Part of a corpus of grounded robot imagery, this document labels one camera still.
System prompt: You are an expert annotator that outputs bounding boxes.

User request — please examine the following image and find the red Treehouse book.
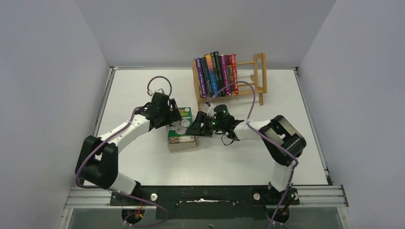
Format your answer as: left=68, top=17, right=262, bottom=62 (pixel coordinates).
left=230, top=54, right=239, bottom=94

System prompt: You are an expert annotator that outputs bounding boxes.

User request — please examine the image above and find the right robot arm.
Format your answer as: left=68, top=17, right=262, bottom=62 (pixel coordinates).
left=186, top=104, right=307, bottom=204

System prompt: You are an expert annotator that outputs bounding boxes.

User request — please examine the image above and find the magenta Treehouse book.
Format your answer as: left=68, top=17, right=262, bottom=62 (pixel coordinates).
left=220, top=55, right=232, bottom=96

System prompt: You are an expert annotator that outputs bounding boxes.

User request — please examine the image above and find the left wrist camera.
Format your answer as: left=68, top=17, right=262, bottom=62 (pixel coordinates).
left=148, top=88, right=165, bottom=96

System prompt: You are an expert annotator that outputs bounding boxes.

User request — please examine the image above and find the Jane Eyre book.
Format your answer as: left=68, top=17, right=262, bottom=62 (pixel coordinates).
left=204, top=54, right=219, bottom=94

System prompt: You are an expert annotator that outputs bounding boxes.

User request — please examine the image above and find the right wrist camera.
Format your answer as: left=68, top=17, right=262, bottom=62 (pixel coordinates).
left=205, top=101, right=216, bottom=118

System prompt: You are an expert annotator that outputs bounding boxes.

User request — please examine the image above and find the lower stack of books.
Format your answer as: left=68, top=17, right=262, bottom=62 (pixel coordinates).
left=168, top=141, right=197, bottom=153

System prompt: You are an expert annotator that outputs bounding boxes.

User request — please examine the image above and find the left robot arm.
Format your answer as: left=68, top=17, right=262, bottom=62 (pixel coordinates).
left=75, top=93, right=181, bottom=196

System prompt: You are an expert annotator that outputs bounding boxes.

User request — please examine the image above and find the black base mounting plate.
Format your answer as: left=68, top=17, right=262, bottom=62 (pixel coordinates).
left=110, top=185, right=300, bottom=220

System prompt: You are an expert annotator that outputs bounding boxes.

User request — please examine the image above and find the dark green book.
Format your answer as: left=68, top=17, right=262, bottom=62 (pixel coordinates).
left=211, top=52, right=220, bottom=90

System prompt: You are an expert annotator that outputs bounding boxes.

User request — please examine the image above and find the Little Women book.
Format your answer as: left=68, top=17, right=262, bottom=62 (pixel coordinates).
left=202, top=57, right=214, bottom=98

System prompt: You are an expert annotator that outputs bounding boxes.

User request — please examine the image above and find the green Treehouse book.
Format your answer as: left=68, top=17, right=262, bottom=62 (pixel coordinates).
left=167, top=107, right=196, bottom=145

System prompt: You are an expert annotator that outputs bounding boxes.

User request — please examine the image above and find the black Moon and Sixpence book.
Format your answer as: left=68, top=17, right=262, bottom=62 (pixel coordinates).
left=214, top=51, right=225, bottom=89

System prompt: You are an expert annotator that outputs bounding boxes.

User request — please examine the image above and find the purple comic book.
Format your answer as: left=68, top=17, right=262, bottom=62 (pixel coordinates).
left=195, top=58, right=207, bottom=98

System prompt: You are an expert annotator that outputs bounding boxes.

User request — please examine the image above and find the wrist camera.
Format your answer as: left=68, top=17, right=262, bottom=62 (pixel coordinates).
left=148, top=88, right=165, bottom=96
left=205, top=101, right=216, bottom=118

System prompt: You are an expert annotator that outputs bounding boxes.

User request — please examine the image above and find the wooden book rack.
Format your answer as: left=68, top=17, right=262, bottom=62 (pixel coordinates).
left=192, top=53, right=267, bottom=111

